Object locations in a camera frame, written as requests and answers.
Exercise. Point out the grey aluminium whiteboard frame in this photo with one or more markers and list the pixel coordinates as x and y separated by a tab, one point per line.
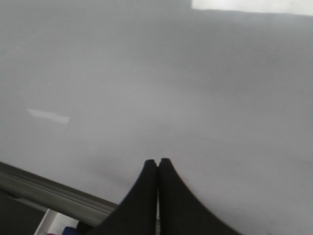
82	206

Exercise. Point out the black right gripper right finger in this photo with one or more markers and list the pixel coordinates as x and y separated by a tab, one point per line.
180	212

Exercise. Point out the white whiteboard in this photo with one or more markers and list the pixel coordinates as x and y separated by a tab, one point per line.
90	89

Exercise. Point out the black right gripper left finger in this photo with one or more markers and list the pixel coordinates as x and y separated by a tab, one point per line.
136	214

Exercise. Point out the white bracket under board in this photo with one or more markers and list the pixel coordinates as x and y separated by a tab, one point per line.
54	223

